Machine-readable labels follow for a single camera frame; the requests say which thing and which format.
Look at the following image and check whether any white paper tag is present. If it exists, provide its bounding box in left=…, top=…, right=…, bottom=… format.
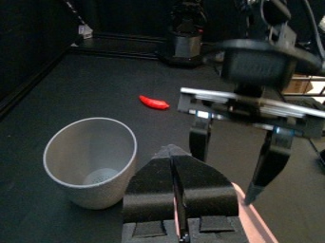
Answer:
left=77, top=24, right=94, bottom=40

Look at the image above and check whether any black cable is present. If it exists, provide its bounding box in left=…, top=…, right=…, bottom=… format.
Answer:
left=300, top=0, right=325, bottom=61

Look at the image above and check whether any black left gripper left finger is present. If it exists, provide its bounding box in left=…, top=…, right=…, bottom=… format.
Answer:
left=120, top=144, right=184, bottom=243

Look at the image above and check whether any red toy chili pepper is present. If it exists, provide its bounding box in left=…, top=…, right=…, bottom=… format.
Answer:
left=137, top=94, right=171, bottom=111

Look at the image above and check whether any cardboard box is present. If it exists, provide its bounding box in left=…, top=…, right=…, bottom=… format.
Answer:
left=280, top=73, right=325, bottom=96

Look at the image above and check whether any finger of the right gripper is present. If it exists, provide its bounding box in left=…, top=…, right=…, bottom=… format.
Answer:
left=243, top=125, right=295, bottom=206
left=187, top=115, right=212, bottom=163

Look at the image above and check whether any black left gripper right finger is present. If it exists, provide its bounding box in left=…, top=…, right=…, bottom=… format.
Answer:
left=168, top=143, right=251, bottom=243

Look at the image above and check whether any white plastic cup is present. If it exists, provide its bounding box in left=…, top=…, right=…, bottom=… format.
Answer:
left=41, top=117, right=137, bottom=211

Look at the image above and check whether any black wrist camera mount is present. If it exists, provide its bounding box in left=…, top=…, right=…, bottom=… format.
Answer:
left=214, top=38, right=325, bottom=91

